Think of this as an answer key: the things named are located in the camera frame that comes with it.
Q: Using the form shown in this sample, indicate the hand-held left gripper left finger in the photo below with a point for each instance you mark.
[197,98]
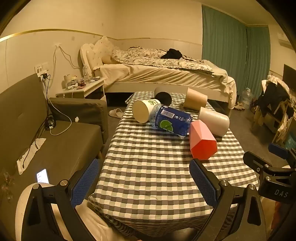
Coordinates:
[84,185]

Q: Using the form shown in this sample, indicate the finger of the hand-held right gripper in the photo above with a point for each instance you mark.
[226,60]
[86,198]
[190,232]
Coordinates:
[256,162]
[278,149]

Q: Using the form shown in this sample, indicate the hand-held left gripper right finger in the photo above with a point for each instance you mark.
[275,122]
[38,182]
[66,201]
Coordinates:
[203,183]

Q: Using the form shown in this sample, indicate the pink faceted cup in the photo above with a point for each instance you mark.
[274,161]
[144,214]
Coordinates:
[201,141]

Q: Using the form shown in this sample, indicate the plain white cup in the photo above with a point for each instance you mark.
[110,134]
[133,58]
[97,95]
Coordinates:
[214,121]

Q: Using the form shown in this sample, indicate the beige cup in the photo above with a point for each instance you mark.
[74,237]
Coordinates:
[196,98]

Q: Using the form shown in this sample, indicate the white cup with green print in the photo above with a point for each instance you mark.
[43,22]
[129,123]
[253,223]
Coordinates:
[142,111]

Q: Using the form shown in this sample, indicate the cup with black inside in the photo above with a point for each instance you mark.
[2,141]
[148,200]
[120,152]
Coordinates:
[164,97]

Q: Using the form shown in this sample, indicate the smartphone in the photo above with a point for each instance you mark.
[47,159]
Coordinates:
[42,176]

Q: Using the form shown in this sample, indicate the grey sofa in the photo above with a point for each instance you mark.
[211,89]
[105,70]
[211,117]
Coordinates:
[57,148]

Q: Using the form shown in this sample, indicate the chair piled with clothes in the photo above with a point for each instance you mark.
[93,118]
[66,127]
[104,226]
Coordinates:
[274,99]

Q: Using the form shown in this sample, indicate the checked tablecloth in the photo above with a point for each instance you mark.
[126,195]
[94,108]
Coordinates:
[150,171]

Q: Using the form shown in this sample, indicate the pair of shoes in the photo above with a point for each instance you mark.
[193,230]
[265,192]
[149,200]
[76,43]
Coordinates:
[240,106]

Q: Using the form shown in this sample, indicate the large water jug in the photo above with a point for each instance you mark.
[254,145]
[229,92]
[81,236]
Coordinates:
[246,98]

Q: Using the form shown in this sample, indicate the blue label plastic bottle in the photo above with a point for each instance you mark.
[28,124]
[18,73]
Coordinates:
[171,120]

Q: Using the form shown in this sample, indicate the television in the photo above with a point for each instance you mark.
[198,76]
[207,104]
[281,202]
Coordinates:
[290,74]

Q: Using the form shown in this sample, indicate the grey sofa cushion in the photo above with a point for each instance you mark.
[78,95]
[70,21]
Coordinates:
[81,109]

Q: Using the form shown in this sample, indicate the slipper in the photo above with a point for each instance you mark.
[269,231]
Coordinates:
[116,112]

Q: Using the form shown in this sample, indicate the white nightstand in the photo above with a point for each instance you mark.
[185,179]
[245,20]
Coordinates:
[85,89]

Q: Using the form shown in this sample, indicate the white jar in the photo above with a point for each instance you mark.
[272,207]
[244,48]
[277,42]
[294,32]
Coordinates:
[69,80]

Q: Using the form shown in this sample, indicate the air conditioner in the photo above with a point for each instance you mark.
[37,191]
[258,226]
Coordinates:
[284,39]

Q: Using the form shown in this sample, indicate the clear water bottle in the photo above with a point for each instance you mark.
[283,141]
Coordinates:
[86,74]

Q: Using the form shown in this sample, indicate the bed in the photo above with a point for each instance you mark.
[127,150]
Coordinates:
[166,76]

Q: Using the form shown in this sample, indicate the green curtain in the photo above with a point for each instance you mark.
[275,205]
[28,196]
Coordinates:
[222,46]

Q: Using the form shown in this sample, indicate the black garment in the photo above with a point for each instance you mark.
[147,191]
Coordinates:
[172,53]

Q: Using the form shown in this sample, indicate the floral duvet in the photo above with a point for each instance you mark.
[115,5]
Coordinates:
[150,56]

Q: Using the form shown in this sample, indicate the wall socket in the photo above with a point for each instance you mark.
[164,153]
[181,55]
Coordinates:
[41,69]

